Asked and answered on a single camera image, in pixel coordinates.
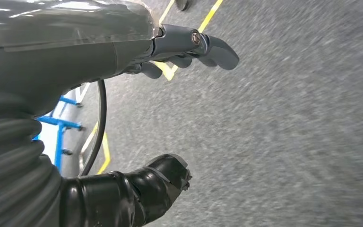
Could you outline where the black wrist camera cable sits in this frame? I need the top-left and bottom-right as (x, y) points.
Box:
(78, 79), (108, 177)

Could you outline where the blue frame workbench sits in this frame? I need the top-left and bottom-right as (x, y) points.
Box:
(33, 94), (84, 171)

